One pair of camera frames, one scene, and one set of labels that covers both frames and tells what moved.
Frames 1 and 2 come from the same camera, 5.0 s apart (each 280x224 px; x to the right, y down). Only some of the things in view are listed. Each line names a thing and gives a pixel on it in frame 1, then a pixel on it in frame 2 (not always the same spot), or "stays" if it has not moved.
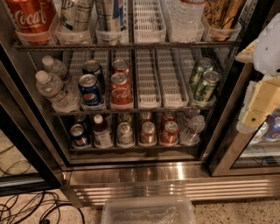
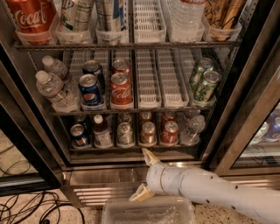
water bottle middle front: x=52 y=87 stays
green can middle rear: x=196 y=75 stays
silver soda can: x=124 y=135 stays
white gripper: x=269 y=51 to x=153 y=178
